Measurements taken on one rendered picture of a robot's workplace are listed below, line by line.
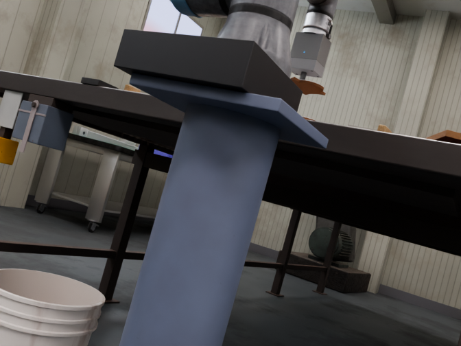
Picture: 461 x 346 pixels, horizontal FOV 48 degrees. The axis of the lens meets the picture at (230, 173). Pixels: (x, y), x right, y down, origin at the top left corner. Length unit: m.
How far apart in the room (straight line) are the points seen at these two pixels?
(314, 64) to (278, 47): 0.55
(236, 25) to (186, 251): 0.38
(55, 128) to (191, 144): 0.86
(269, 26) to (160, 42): 0.19
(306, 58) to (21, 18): 4.53
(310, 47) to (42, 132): 0.81
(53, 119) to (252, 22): 0.90
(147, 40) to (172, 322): 0.44
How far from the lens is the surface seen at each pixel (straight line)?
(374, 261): 6.95
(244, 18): 0.89
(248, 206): 0.84
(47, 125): 1.62
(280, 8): 0.90
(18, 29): 5.71
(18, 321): 1.30
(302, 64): 1.44
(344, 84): 7.67
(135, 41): 0.86
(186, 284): 0.82
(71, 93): 1.58
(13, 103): 1.81
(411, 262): 7.13
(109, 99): 1.45
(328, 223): 6.78
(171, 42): 0.82
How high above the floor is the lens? 0.72
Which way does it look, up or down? 2 degrees up
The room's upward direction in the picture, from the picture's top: 16 degrees clockwise
